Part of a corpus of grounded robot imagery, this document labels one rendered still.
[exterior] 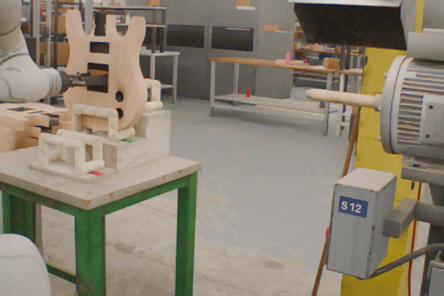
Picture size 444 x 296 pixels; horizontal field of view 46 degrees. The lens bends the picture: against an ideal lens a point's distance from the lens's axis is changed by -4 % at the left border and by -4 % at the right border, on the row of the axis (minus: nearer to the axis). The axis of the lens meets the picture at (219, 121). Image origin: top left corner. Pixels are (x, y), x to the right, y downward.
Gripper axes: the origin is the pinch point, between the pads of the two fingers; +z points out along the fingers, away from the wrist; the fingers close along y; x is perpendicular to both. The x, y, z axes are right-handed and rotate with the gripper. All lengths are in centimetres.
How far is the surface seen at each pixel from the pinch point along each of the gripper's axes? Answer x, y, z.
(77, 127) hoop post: -17.8, -6.9, -2.4
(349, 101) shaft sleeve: 2, 87, 1
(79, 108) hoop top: -10.8, -5.3, -2.8
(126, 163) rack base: -27.4, 13.9, -0.2
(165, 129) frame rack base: -19.3, 13.9, 22.2
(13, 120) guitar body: -20.3, -43.6, -1.0
